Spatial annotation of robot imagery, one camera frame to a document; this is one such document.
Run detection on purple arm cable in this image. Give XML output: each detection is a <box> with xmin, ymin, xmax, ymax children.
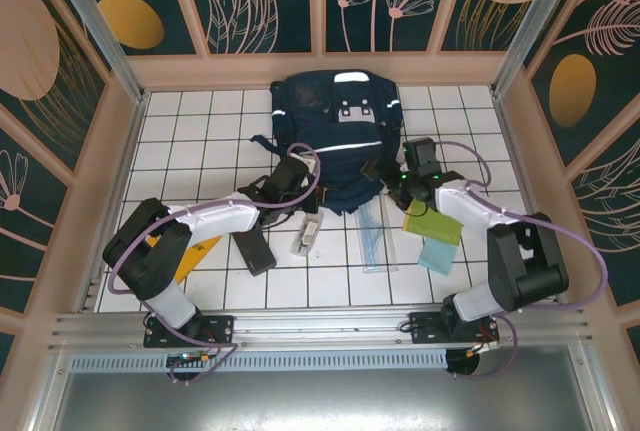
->
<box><xmin>432</xmin><ymin>139</ymin><xmax>610</xmax><ymax>382</ymax></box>
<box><xmin>108</xmin><ymin>142</ymin><xmax>324</xmax><ymax>386</ymax></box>

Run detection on green notebook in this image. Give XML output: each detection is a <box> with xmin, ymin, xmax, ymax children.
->
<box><xmin>402</xmin><ymin>199</ymin><xmax>464</xmax><ymax>248</ymax></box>

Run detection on grey metal sheet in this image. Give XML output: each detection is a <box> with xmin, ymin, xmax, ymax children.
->
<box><xmin>49</xmin><ymin>344</ymin><xmax>609</xmax><ymax>431</ymax></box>

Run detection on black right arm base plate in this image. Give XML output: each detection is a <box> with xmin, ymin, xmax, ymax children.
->
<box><xmin>408</xmin><ymin>310</ymin><xmax>501</xmax><ymax>347</ymax></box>

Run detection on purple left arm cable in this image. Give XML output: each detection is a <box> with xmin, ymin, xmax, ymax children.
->
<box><xmin>108</xmin><ymin>142</ymin><xmax>324</xmax><ymax>386</ymax></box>

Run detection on slotted grey cable duct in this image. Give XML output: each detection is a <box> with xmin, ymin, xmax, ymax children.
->
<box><xmin>69</xmin><ymin>349</ymin><xmax>450</xmax><ymax>373</ymax></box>

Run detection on aluminium mounting rail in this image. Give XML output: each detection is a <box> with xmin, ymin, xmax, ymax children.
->
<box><xmin>47</xmin><ymin>304</ymin><xmax>597</xmax><ymax>352</ymax></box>

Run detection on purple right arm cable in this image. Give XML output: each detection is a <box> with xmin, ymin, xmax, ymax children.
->
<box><xmin>432</xmin><ymin>139</ymin><xmax>610</xmax><ymax>382</ymax></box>

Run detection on aluminium corner post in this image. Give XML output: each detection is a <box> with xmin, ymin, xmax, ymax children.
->
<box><xmin>489</xmin><ymin>0</ymin><xmax>585</xmax><ymax>98</ymax></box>
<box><xmin>42</xmin><ymin>0</ymin><xmax>151</xmax><ymax>105</ymax></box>

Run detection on small clear supply case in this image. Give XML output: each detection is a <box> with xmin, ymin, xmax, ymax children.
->
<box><xmin>290</xmin><ymin>214</ymin><xmax>326</xmax><ymax>257</ymax></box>

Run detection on small circuit board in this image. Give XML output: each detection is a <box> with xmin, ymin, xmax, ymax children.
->
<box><xmin>167</xmin><ymin>349</ymin><xmax>211</xmax><ymax>367</ymax></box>

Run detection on yellow book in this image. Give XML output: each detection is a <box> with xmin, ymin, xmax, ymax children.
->
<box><xmin>173</xmin><ymin>234</ymin><xmax>222</xmax><ymax>283</ymax></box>

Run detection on navy blue backpack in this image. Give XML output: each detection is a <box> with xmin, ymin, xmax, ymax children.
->
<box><xmin>249</xmin><ymin>68</ymin><xmax>405</xmax><ymax>217</ymax></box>

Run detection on clear ruler set pouch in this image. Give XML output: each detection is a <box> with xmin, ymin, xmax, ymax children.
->
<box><xmin>356</xmin><ymin>195</ymin><xmax>402</xmax><ymax>275</ymax></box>

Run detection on light blue notepad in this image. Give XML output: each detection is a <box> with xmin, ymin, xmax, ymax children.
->
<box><xmin>416</xmin><ymin>238</ymin><xmax>459</xmax><ymax>278</ymax></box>

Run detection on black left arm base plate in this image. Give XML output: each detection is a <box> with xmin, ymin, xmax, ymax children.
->
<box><xmin>143</xmin><ymin>314</ymin><xmax>236</xmax><ymax>350</ymax></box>

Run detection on black pencil case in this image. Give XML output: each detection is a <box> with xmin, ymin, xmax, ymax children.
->
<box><xmin>234</xmin><ymin>227</ymin><xmax>278</xmax><ymax>278</ymax></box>

